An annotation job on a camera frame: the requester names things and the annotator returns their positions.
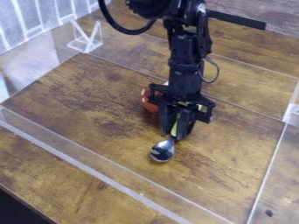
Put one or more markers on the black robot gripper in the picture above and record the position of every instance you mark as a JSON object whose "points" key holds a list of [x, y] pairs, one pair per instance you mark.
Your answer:
{"points": [[180, 98]]}

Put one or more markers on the green handled metal spoon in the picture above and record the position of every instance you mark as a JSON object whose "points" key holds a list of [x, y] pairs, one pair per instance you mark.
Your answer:
{"points": [[163, 151]]}

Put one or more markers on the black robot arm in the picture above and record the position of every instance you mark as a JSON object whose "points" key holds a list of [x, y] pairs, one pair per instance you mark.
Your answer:
{"points": [[185, 22]]}

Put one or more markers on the black strip on table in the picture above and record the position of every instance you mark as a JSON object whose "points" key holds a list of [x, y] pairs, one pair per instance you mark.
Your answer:
{"points": [[248, 22]]}

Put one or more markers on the clear acrylic front barrier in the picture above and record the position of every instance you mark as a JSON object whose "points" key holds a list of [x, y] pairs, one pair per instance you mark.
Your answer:
{"points": [[153, 195]]}

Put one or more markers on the clear acrylic barrier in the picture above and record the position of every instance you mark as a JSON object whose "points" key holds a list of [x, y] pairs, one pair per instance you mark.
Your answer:
{"points": [[276, 204], [153, 195]]}

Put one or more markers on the clear acrylic right barrier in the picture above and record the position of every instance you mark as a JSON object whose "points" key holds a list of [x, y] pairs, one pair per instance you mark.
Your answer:
{"points": [[276, 204]]}

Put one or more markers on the clear acrylic triangle bracket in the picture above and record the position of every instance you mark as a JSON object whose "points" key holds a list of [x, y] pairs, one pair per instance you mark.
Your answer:
{"points": [[85, 43]]}

